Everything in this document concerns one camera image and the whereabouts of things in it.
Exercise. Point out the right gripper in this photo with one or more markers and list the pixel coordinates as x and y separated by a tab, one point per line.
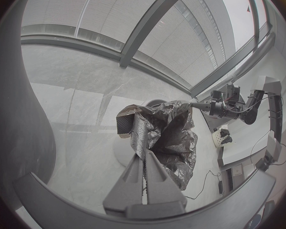
216	108

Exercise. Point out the white perforated basket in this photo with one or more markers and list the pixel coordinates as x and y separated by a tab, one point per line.
218	141

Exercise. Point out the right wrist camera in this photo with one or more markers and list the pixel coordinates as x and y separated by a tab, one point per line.
215	94

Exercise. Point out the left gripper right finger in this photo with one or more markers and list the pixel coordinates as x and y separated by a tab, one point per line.
159	187

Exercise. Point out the window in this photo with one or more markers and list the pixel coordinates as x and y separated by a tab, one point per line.
97	13

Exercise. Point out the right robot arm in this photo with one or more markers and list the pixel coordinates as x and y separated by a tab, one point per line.
250	114

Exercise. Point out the black plastic bag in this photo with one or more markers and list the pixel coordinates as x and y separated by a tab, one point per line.
171	137

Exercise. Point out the white trash bin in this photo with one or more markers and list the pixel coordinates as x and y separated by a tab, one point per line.
121	151

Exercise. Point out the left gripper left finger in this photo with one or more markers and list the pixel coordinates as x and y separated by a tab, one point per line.
131	187

